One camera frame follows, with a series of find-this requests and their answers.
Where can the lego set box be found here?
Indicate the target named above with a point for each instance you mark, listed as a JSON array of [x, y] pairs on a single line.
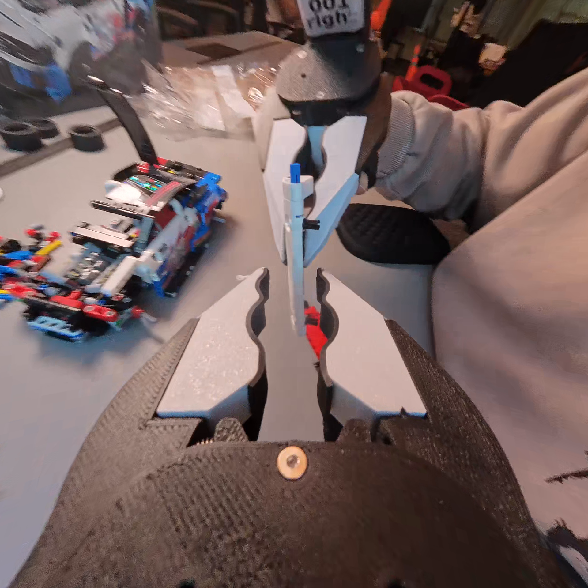
[[69, 41]]

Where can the blue white lego race car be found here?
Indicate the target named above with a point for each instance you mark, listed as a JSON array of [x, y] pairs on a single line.
[[138, 239]]

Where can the pile of clear plastic bags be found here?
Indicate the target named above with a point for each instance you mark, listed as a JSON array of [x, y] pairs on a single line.
[[206, 101]]

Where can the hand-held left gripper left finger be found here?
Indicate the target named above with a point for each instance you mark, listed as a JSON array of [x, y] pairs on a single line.
[[216, 367]]

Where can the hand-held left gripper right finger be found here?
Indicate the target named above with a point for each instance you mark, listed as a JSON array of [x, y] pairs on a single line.
[[372, 367]]

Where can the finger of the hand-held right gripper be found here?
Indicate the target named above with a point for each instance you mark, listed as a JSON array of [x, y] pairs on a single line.
[[342, 174], [278, 151]]

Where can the person's right forearm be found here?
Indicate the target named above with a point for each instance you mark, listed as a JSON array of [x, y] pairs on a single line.
[[459, 151]]

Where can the white red lego assembly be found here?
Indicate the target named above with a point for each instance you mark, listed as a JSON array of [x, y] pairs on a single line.
[[296, 239]]

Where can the person's right hand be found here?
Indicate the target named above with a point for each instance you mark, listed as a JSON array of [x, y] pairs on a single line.
[[373, 138]]

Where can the black lego tire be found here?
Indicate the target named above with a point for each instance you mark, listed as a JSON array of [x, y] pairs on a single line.
[[20, 137], [46, 127], [87, 138]]

